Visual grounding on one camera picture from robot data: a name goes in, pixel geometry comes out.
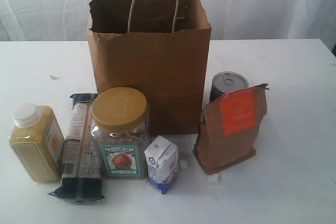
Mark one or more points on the white backdrop curtain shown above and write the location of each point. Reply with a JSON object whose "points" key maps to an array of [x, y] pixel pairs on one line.
{"points": [[25, 20]]}

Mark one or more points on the white paper scrap on table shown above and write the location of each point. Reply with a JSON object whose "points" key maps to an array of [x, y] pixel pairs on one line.
{"points": [[52, 77]]}

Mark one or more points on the yellow millet bottle white cap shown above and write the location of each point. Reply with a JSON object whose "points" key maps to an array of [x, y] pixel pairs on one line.
{"points": [[37, 141]]}

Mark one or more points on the white crumpled pellet middle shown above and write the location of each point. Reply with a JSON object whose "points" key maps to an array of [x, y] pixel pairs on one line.
{"points": [[183, 164]]}

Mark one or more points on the large brown paper bag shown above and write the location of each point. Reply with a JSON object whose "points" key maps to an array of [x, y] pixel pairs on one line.
{"points": [[159, 47]]}

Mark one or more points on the dark noodle packet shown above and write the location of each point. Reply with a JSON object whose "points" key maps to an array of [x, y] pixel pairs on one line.
{"points": [[81, 179]]}

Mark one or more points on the brown pouch with orange label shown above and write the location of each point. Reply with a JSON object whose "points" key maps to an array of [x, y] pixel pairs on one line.
{"points": [[228, 128]]}

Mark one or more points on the white crumpled pellet right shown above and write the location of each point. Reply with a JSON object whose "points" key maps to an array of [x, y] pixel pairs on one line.
{"points": [[214, 178]]}

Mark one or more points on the small blue white milk carton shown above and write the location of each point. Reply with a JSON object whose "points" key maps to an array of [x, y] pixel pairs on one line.
{"points": [[162, 161]]}

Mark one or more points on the white crumpled pellet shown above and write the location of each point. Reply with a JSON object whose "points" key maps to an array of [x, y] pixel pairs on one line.
{"points": [[183, 164], [214, 178]]}

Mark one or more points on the dark can with pull-tab lid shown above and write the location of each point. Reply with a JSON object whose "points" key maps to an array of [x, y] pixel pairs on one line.
{"points": [[226, 82]]}

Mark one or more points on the nut jar with yellow lid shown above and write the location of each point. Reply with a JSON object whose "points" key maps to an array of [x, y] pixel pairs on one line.
{"points": [[119, 130]]}

